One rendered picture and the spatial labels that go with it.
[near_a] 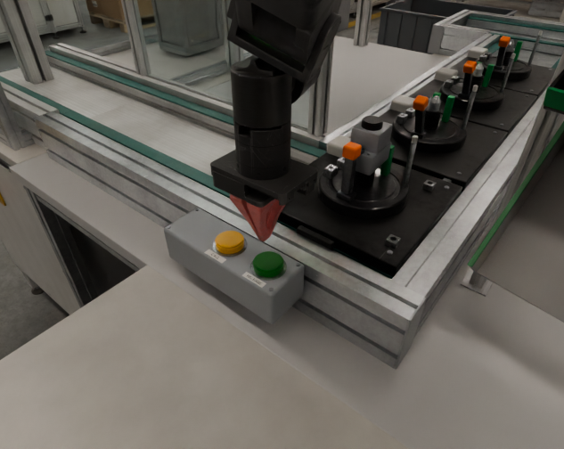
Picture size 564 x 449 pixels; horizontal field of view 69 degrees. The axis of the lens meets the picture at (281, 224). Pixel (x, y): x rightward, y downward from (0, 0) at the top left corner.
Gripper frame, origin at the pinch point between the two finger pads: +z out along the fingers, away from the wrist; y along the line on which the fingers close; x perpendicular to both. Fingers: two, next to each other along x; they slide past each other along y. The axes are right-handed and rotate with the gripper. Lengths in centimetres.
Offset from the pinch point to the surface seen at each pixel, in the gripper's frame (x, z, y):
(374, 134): -20.1, -6.3, -3.3
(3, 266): -3, 101, 161
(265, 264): -0.1, 5.2, 0.1
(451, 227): -24.6, 6.7, -15.7
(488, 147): -50, 4, -13
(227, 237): -1.0, 5.1, 7.6
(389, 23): -209, 20, 81
